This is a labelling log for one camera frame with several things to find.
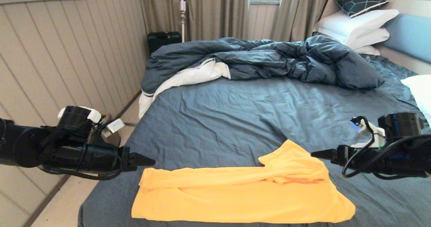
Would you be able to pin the yellow printed t-shirt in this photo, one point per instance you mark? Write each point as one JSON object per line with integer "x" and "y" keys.
{"x": 235, "y": 196}

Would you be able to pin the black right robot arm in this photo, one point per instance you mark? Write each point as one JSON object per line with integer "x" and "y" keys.
{"x": 404, "y": 126}

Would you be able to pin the large white pillow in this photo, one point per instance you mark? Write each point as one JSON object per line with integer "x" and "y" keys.
{"x": 352, "y": 25}

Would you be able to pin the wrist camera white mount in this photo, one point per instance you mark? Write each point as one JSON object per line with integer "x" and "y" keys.
{"x": 378, "y": 134}
{"x": 114, "y": 126}

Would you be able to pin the beige headboard frame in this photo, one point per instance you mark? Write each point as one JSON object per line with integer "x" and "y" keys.
{"x": 409, "y": 62}

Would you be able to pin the dark green hard case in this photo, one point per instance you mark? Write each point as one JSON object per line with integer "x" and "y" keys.
{"x": 163, "y": 40}

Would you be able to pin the dark blue duvet white lining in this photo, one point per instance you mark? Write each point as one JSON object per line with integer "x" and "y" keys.
{"x": 269, "y": 61}

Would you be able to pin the white stick vacuum cleaner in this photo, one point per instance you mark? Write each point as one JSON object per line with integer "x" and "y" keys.
{"x": 183, "y": 6}

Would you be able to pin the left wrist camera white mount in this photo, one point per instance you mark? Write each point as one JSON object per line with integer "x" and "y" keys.
{"x": 114, "y": 126}

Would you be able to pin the blue padded headboard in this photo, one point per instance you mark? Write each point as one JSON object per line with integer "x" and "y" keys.
{"x": 412, "y": 37}

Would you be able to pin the brown trash bin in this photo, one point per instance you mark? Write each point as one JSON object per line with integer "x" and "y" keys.
{"x": 116, "y": 140}

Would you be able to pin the dark geometric patterned cushion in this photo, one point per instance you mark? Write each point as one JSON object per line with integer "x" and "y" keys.
{"x": 357, "y": 1}

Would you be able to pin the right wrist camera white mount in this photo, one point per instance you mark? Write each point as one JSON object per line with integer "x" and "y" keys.
{"x": 378, "y": 134}

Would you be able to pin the dark blue bed sheet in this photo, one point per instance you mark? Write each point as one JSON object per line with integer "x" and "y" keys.
{"x": 252, "y": 112}

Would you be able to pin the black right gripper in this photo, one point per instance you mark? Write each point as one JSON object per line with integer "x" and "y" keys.
{"x": 363, "y": 159}

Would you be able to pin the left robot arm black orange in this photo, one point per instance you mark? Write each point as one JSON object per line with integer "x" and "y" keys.
{"x": 20, "y": 146}

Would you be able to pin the beige curtain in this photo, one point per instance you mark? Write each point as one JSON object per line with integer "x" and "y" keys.
{"x": 215, "y": 11}
{"x": 299, "y": 11}

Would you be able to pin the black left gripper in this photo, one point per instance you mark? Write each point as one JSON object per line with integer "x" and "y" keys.
{"x": 87, "y": 158}

